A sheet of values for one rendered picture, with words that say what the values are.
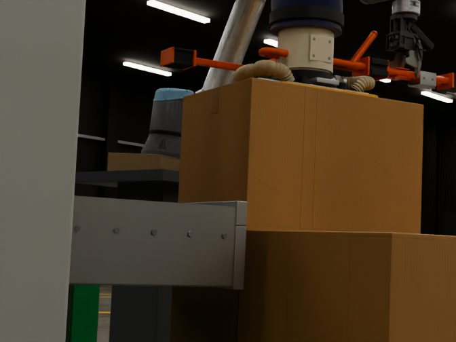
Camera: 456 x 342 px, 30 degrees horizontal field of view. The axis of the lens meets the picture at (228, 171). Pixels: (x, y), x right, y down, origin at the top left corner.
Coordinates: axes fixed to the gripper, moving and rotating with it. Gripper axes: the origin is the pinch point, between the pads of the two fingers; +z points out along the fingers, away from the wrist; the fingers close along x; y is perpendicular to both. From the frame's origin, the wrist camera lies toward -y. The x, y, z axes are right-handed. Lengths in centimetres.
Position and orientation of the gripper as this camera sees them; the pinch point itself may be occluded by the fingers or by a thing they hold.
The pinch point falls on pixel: (408, 77)
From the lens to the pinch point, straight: 285.7
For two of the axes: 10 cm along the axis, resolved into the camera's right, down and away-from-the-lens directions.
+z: -0.5, 10.0, -0.8
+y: -8.8, -0.8, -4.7
